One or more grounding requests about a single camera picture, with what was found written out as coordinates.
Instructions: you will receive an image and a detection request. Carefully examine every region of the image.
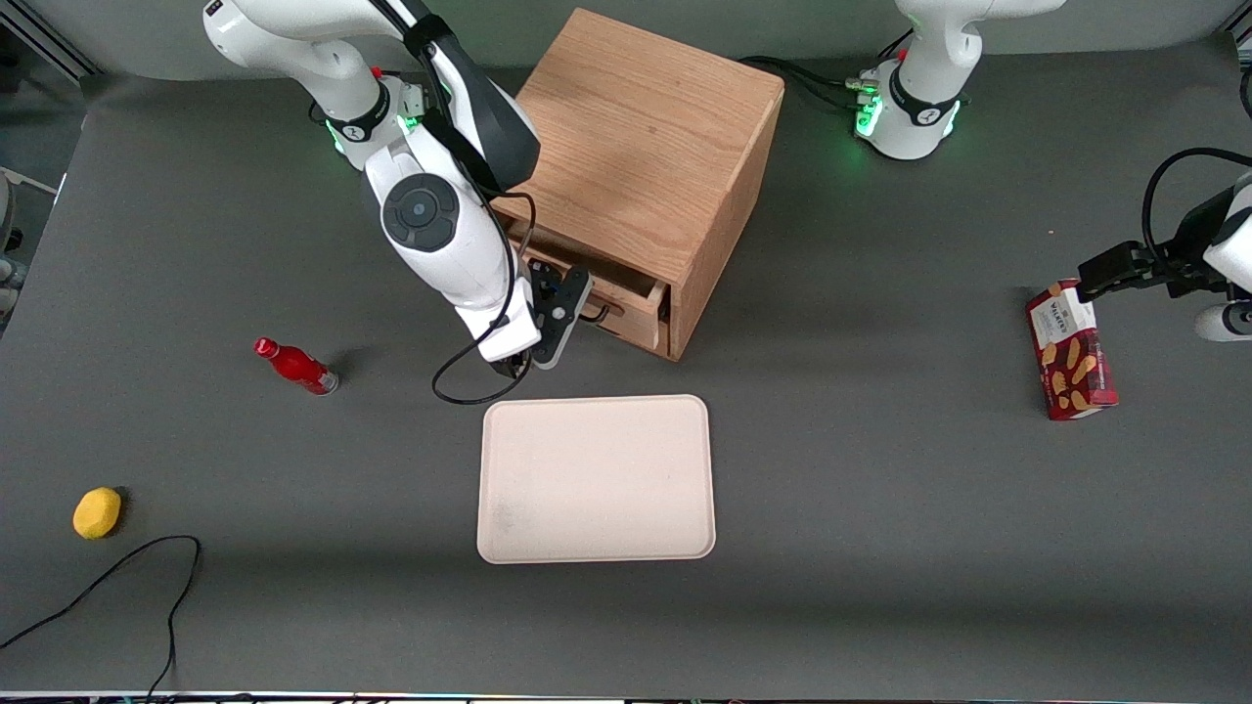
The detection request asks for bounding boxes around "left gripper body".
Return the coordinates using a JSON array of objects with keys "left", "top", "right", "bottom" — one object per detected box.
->
[{"left": 1171, "top": 174, "right": 1252, "bottom": 294}]

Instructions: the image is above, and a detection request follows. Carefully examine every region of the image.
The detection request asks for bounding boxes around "wooden drawer with larger handle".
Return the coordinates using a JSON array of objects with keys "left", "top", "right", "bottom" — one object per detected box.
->
[{"left": 509, "top": 227, "right": 671, "bottom": 330}]

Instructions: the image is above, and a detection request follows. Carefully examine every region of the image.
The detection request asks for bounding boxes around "oak wooden drawer cabinet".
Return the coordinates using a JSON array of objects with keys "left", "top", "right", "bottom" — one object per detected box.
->
[{"left": 489, "top": 8, "right": 786, "bottom": 364}]

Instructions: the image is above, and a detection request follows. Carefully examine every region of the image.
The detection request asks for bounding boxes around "red shortbread cookie box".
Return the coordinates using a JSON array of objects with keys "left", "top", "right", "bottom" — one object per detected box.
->
[{"left": 1025, "top": 279, "right": 1120, "bottom": 422}]

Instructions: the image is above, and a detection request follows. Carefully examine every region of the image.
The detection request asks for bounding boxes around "cream rectangular plastic tray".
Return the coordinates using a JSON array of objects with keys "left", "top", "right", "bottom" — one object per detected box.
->
[{"left": 476, "top": 394, "right": 717, "bottom": 565}]

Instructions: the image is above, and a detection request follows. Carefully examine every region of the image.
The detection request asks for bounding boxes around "red plastic bottle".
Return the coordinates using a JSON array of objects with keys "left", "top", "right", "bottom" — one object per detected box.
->
[{"left": 253, "top": 336, "right": 340, "bottom": 397}]

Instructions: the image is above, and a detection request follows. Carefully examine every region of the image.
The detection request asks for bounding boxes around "yellow lemon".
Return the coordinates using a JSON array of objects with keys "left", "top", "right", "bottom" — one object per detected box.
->
[{"left": 72, "top": 487, "right": 123, "bottom": 541}]

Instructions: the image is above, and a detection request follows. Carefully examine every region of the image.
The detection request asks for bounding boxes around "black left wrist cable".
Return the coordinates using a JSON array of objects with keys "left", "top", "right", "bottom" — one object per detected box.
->
[{"left": 1141, "top": 148, "right": 1252, "bottom": 260}]

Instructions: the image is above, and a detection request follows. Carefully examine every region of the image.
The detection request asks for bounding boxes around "black left arm base cable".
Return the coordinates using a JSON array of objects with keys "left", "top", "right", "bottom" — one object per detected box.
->
[{"left": 738, "top": 56, "right": 870, "bottom": 110}]

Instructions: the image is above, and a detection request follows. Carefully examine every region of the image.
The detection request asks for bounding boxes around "thin black table cable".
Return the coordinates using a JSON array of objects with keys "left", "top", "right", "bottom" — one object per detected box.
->
[{"left": 0, "top": 534, "right": 202, "bottom": 700}]

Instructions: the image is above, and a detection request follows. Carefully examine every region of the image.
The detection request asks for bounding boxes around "aluminium frame bar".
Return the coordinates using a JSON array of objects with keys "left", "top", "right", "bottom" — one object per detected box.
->
[{"left": 0, "top": 0, "right": 99, "bottom": 79}]

